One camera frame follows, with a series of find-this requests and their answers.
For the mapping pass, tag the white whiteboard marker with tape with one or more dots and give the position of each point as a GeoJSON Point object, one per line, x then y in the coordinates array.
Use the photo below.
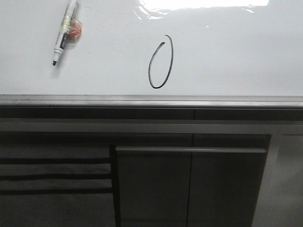
{"type": "Point", "coordinates": [70, 30]}

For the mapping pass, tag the grey cabinet with doors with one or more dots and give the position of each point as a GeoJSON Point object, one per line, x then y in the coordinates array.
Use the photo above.
{"type": "Point", "coordinates": [212, 182]}

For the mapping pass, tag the grey drawer unit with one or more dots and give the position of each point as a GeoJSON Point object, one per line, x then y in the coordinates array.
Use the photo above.
{"type": "Point", "coordinates": [53, 182]}

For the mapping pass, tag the white whiteboard with aluminium frame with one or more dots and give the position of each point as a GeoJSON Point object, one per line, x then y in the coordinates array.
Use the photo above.
{"type": "Point", "coordinates": [181, 53]}

